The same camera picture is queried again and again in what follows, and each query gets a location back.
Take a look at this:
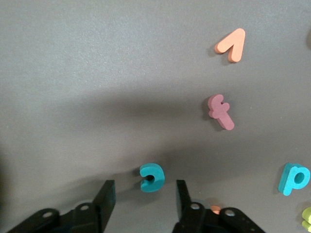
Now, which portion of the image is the brown table mat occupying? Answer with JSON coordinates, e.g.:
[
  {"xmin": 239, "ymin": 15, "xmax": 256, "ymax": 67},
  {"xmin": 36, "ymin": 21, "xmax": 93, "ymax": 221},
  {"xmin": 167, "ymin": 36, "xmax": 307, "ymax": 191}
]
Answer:
[{"xmin": 0, "ymin": 0, "xmax": 311, "ymax": 233}]

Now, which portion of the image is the dark red foam letter f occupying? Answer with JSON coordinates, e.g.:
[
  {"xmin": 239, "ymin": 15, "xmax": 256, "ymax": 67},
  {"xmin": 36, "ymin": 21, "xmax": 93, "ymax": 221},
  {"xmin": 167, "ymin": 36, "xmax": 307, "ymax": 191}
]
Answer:
[{"xmin": 208, "ymin": 94, "xmax": 235, "ymax": 131}]

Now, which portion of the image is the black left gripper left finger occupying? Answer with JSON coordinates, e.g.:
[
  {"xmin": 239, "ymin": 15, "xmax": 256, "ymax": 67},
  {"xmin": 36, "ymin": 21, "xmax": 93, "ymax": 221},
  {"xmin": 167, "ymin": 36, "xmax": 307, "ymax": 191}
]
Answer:
[{"xmin": 72, "ymin": 179, "xmax": 116, "ymax": 233}]

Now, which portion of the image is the teal foam letter c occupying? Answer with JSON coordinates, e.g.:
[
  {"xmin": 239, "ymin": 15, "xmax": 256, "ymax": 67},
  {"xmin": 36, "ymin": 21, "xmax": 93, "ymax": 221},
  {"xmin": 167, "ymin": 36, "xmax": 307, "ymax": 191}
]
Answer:
[{"xmin": 139, "ymin": 163, "xmax": 166, "ymax": 193}]

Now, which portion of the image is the teal foam letter p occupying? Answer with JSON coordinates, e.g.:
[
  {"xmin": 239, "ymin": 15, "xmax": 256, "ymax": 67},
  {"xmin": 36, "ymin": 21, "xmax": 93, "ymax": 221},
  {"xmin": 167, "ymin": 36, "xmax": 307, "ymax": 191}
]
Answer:
[{"xmin": 278, "ymin": 162, "xmax": 311, "ymax": 197}]

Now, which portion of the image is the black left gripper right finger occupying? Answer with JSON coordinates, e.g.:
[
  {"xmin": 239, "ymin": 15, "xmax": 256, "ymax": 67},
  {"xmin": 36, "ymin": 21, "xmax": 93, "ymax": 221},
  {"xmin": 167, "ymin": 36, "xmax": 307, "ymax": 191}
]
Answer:
[{"xmin": 172, "ymin": 179, "xmax": 206, "ymax": 233}]

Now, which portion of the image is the yellow foam letter s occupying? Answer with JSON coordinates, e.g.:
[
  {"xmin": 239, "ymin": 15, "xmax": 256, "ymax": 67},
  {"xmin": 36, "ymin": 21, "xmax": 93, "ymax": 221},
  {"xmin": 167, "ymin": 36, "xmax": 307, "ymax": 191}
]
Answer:
[{"xmin": 301, "ymin": 206, "xmax": 311, "ymax": 231}]

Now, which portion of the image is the orange foam letter v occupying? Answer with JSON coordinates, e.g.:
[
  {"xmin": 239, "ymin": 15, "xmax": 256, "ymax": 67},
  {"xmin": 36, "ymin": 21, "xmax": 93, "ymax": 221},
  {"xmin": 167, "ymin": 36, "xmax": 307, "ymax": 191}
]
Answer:
[{"xmin": 214, "ymin": 28, "xmax": 246, "ymax": 63}]

